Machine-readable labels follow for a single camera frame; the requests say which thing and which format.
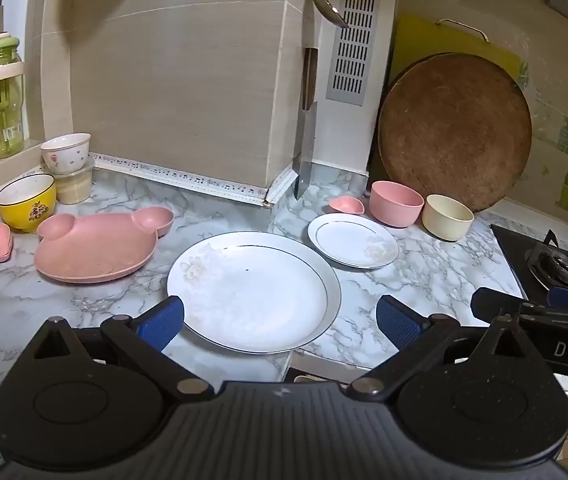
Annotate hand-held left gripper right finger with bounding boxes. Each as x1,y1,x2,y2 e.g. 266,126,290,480
346,295,535,403

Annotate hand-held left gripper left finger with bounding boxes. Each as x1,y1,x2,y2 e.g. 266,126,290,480
29,296,215,403

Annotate cream bowl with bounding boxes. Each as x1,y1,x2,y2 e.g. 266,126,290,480
422,194,475,242

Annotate pink bear-shaped plate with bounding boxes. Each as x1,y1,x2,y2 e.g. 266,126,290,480
34,206,175,284

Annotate small white plate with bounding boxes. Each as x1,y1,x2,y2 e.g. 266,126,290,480
307,212,400,269

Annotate large white plate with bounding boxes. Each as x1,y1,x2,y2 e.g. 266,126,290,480
166,231,342,354

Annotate pink bowl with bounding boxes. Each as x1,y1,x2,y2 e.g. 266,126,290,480
369,180,425,228

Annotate small pink heart dish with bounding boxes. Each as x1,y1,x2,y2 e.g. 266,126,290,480
328,197,366,216

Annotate stove burner grate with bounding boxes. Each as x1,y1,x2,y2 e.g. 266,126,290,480
524,230,568,291

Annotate black gas stove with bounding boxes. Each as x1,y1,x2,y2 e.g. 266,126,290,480
490,224,568,306

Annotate white music-note edge strip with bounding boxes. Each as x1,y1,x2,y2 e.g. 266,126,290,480
0,152,299,226

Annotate beige plastic container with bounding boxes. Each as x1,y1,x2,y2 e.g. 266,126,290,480
53,157,96,206

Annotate yellow patterned bowl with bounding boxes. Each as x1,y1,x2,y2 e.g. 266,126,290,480
0,173,58,234

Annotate round wooden cutting board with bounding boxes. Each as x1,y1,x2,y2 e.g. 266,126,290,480
378,52,533,212

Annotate white patterned bowl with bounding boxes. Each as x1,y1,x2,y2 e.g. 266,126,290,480
40,133,92,176

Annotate grey vent grille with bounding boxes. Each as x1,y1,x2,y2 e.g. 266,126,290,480
325,0,384,107

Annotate yellow cutting board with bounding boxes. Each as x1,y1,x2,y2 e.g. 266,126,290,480
389,14,522,86

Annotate cleaver with wooden handle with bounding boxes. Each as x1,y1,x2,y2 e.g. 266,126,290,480
292,47,321,201

